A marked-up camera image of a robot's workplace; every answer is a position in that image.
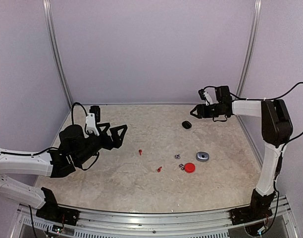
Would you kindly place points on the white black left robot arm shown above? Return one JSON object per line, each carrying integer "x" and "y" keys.
{"x": 74, "y": 150}

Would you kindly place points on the red round case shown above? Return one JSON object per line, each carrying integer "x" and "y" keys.
{"x": 189, "y": 167}

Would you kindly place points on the grey oval charging case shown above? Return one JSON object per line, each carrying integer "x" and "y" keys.
{"x": 202, "y": 156}

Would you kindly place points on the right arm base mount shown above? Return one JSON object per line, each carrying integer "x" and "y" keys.
{"x": 253, "y": 213}

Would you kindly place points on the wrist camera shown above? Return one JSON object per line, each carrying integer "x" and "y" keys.
{"x": 222, "y": 95}
{"x": 92, "y": 118}

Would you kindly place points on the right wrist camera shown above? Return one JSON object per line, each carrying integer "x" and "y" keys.
{"x": 222, "y": 95}

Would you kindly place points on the right aluminium corner post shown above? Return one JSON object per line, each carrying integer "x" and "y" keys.
{"x": 250, "y": 46}

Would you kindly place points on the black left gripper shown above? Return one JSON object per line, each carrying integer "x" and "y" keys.
{"x": 116, "y": 142}

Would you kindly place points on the left aluminium corner post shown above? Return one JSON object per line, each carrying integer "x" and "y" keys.
{"x": 55, "y": 51}

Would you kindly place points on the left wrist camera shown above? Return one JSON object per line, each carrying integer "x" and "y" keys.
{"x": 92, "y": 118}

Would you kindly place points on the aluminium corner post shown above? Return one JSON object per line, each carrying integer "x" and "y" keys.
{"x": 55, "y": 51}
{"x": 250, "y": 46}

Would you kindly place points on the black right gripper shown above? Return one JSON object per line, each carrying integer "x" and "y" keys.
{"x": 200, "y": 114}

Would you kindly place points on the front aluminium rail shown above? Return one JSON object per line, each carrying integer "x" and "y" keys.
{"x": 103, "y": 224}

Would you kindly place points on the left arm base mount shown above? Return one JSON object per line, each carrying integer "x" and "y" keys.
{"x": 53, "y": 212}

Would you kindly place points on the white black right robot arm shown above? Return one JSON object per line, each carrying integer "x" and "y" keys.
{"x": 276, "y": 130}

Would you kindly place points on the black earbud charging case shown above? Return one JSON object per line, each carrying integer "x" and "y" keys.
{"x": 186, "y": 124}

